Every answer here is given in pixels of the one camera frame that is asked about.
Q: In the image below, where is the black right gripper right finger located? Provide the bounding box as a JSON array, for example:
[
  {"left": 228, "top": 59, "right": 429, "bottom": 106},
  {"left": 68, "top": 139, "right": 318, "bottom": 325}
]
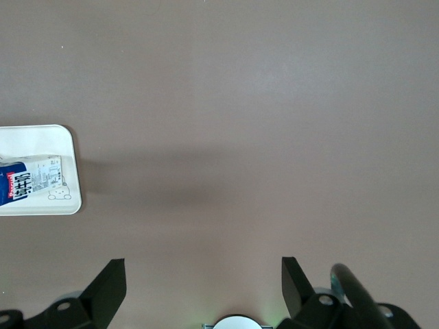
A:
[{"left": 276, "top": 256, "right": 423, "bottom": 329}]

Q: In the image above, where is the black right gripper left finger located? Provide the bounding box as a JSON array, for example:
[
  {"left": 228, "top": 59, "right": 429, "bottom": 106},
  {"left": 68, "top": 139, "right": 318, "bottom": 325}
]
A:
[{"left": 0, "top": 258, "right": 128, "bottom": 329}]

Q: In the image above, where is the blue white milk carton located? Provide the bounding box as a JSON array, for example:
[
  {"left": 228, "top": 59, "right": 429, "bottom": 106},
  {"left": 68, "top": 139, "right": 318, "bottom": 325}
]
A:
[{"left": 0, "top": 154, "right": 64, "bottom": 208}]

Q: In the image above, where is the cream plastic tray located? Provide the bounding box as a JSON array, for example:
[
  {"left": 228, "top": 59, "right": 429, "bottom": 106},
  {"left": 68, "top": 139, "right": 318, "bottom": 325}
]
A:
[{"left": 0, "top": 123, "right": 82, "bottom": 217}]

